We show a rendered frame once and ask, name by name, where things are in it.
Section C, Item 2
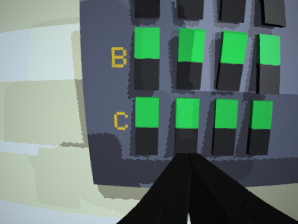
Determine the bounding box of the grey switch panel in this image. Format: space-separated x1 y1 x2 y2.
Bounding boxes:
78 0 298 188

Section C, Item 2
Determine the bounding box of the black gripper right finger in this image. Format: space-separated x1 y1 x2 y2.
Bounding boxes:
188 153 298 224

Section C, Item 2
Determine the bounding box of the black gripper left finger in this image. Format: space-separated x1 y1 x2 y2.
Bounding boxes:
117 152 192 224

